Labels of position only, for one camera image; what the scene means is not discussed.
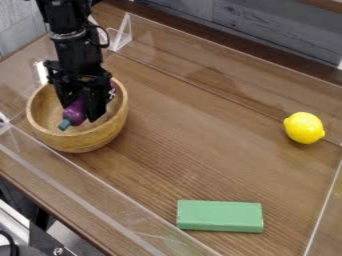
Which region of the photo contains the black cable on floor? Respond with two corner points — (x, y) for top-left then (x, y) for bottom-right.
(0, 229), (20, 256)

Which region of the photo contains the clear acrylic back wall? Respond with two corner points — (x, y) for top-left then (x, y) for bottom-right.
(92, 5), (342, 146)

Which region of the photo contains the brown wooden bowl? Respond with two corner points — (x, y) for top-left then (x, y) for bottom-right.
(26, 79), (128, 153)

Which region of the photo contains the purple toy eggplant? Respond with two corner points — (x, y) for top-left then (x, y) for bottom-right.
(57, 79), (116, 132)

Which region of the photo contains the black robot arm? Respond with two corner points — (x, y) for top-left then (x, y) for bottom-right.
(34, 0), (112, 122)

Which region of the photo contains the clear acrylic front wall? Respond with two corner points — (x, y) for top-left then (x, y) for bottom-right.
(0, 113), (222, 256)

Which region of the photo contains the clear acrylic corner bracket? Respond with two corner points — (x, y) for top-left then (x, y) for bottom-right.
(85, 11), (133, 53)

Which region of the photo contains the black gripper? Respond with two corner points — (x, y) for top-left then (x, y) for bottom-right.
(44, 33), (111, 122)

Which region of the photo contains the green rectangular block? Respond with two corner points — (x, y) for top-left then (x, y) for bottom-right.
(176, 200), (264, 233)

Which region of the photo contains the yellow toy lemon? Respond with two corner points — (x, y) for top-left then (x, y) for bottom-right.
(283, 112), (326, 145)

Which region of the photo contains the clear acrylic wall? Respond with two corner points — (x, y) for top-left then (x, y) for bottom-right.
(0, 113), (222, 256)
(92, 5), (342, 146)

